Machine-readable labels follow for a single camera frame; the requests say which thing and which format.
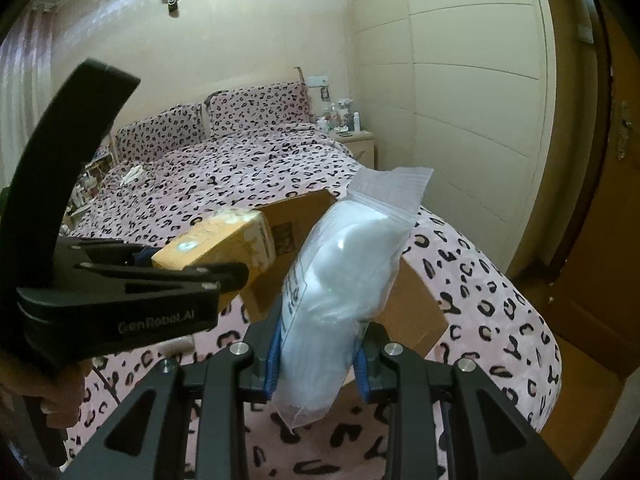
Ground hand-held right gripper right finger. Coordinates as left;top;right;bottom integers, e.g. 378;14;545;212
352;322;573;480

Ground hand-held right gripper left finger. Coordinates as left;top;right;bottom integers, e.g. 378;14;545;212
60;305;281;480

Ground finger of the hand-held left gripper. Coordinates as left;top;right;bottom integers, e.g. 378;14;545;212
75;261;249;306
55;237;162;267

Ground yellow tissue packet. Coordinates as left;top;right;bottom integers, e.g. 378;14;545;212
151;208;277;286

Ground brown cardboard box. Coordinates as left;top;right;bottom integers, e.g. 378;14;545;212
217;187;449;392

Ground clear zip bag white contents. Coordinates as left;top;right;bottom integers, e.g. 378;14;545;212
270;166;435;431

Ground person's left hand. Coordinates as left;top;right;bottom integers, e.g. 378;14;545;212
39;359;95;431

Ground cluttered side shelf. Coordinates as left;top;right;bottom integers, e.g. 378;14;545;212
65;145;116;221

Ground pink striped curtain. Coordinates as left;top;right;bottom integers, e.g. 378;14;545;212
0;5;53;191

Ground leopard print bed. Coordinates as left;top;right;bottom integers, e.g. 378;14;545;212
65;122;563;480

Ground pink leopard print pillow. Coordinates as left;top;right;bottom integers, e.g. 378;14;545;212
116;103;207;163
206;81;313;137

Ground cream nightstand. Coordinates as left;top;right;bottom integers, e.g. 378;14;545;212
332;130;377;168

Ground cluster of toiletry bottles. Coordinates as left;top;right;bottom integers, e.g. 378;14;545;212
315;97;363;133

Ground brown wooden door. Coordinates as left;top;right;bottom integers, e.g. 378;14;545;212
545;0;640;381

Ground cream panelled wardrobe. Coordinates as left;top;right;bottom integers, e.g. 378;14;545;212
345;0;558;276

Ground brass door handle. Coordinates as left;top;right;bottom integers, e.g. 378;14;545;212
617;101;635;161

